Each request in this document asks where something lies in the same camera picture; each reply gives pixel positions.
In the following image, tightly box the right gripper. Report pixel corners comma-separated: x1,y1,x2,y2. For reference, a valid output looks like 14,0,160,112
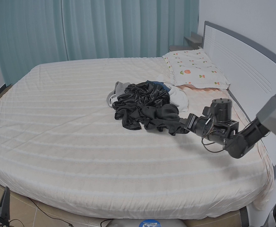
185,114,214,140

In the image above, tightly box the pile of clothes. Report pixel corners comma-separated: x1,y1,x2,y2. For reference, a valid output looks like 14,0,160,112
106,80,189,137

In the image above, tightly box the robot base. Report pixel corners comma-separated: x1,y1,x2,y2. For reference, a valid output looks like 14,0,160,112
106,218,186,227

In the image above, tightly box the bed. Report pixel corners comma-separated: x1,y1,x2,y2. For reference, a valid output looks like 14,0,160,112
0,21,276,222

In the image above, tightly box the white printed pillow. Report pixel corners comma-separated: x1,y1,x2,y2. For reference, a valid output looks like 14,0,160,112
162,47,231,89

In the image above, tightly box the grey bedside table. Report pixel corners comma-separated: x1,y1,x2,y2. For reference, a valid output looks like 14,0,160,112
169,31,203,52

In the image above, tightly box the blue-green curtain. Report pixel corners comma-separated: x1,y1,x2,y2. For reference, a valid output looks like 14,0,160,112
62,0,199,61
0,0,66,85

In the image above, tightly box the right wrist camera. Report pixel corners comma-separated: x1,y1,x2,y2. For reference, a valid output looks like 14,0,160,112
202,106,213,121

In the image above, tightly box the black cable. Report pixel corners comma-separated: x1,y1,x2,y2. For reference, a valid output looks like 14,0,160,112
9,218,25,227
27,198,72,227

